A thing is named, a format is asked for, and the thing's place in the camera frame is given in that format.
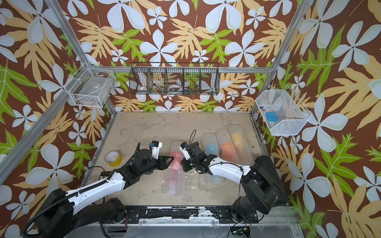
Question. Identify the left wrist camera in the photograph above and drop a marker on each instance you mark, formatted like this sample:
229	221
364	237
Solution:
155	147

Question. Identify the bubble wrapped orange glass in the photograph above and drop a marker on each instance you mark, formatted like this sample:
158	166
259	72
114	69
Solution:
228	152

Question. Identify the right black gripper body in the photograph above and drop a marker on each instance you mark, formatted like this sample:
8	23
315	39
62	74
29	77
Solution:
189	164

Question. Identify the blue object in basket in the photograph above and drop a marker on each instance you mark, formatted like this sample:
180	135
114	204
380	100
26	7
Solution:
272	117

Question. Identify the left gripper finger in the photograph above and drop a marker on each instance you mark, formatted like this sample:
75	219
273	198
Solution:
163	165
165	159

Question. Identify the black mounting rail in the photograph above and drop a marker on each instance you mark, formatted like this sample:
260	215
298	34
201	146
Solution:
214	214

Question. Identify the yellow tape roll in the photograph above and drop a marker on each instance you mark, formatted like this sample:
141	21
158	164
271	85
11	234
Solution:
113	158

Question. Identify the black wire basket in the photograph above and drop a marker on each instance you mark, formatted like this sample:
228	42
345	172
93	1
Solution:
195	78

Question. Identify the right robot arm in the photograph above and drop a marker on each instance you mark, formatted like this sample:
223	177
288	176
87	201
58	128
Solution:
262	186

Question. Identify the bubble wrapped yellow glass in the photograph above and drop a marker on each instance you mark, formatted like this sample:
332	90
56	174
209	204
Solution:
240	144

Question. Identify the white tape roll in basket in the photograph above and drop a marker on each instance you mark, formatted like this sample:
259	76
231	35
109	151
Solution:
174	88

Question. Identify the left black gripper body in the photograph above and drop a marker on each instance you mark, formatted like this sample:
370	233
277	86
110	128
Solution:
153	165

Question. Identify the bubble wrapped blue glass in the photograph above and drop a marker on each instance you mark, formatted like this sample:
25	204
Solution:
211	147

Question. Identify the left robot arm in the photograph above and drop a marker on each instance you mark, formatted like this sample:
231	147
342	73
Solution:
65	211

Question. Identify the white wire basket left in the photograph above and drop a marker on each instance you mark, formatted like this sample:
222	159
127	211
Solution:
91	87

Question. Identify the red wine glass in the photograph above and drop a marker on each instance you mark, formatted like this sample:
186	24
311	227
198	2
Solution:
176	170

